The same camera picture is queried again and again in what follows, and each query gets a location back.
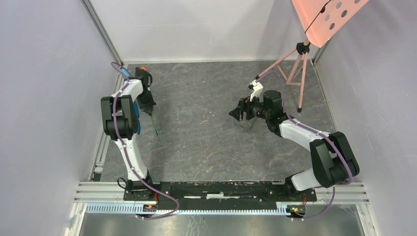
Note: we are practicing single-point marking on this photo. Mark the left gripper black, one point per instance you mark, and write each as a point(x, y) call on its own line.
point(146, 108)

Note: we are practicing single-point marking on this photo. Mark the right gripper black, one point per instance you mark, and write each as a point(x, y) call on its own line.
point(244, 105)

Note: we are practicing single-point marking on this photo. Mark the grey cloth napkin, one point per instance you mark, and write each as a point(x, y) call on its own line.
point(246, 124)

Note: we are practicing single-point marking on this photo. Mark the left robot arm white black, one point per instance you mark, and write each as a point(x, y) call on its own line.
point(120, 118)

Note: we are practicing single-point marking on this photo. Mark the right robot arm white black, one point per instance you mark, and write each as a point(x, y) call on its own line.
point(332, 158)

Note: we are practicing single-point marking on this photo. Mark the blue plastic knife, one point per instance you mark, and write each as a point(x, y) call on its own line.
point(137, 115)

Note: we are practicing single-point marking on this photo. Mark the blue toy block stack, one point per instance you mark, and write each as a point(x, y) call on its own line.
point(125, 73)

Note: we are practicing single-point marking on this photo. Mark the pink tripod stand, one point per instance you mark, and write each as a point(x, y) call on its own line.
point(300, 64)

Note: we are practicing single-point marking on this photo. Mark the pink perforated board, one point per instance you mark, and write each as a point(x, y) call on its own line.
point(322, 19)

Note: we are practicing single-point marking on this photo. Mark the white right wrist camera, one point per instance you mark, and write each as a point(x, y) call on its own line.
point(256, 89)

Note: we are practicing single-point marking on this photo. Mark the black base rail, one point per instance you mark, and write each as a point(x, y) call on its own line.
point(226, 195)

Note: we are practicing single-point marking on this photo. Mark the white slotted cable duct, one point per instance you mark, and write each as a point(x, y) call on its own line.
point(150, 210)

